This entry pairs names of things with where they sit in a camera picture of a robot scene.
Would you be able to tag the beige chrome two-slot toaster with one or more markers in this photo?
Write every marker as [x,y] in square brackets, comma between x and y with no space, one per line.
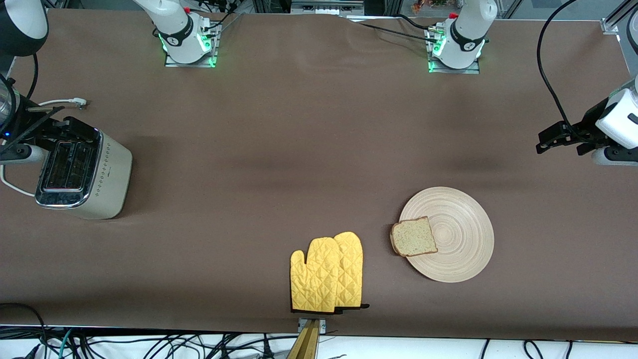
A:
[112,174]

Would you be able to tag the yellow camera mount beam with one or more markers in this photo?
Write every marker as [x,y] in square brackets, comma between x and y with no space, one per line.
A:
[306,346]

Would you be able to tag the yellow quilted oven mitt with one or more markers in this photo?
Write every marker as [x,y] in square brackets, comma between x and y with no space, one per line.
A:
[351,269]
[314,279]

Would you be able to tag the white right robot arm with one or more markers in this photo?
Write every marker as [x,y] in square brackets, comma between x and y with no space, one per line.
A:
[174,30]

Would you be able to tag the brown table cover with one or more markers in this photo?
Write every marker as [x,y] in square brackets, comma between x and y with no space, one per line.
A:
[423,124]

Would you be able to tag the round wooden plate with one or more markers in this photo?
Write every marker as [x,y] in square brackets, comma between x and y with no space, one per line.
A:
[458,234]

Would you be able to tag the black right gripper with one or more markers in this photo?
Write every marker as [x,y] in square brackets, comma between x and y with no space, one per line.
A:
[31,130]

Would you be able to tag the small metal mount bracket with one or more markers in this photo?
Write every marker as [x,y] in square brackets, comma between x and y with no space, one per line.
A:
[323,326]

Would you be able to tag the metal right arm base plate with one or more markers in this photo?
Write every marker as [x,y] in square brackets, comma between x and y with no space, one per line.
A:
[172,64]

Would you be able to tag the grey equipment box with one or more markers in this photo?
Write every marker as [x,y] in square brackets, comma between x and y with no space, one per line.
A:
[324,7]

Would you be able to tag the brown bread slice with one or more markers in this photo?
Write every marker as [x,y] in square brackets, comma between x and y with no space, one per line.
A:
[413,238]

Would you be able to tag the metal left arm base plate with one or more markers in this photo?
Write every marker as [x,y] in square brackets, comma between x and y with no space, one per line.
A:
[473,70]

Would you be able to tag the aluminium frame profile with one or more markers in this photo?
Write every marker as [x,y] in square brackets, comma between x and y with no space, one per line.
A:
[610,25]

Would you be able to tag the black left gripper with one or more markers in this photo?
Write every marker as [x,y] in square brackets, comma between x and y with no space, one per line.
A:
[587,125]

